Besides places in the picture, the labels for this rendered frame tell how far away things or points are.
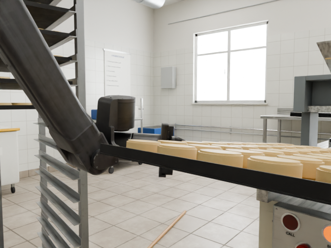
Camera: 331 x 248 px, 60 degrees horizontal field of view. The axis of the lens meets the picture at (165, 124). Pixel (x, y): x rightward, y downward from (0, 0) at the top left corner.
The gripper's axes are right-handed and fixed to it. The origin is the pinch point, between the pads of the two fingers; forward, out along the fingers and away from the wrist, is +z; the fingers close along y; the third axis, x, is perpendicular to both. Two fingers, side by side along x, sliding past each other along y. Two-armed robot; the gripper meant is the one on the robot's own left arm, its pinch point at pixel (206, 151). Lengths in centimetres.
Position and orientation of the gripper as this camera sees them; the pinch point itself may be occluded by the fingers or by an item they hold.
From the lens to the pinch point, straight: 57.6
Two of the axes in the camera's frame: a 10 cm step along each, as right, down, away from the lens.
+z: 10.0, 0.6, 0.3
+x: 0.3, 0.1, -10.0
